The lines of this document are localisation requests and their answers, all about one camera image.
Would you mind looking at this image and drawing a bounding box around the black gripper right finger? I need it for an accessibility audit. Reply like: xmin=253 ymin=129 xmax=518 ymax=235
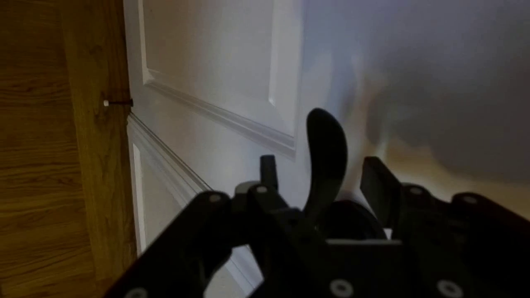
xmin=359 ymin=155 xmax=530 ymax=298

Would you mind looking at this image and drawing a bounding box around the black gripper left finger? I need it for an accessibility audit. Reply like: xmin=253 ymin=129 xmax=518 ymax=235
xmin=104 ymin=154 xmax=328 ymax=298

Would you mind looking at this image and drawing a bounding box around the black lever door handle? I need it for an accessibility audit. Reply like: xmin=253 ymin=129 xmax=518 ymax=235
xmin=301 ymin=105 xmax=389 ymax=241

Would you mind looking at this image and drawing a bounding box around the white panelled door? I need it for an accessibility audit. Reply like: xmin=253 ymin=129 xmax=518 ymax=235
xmin=122 ymin=0 xmax=530 ymax=298

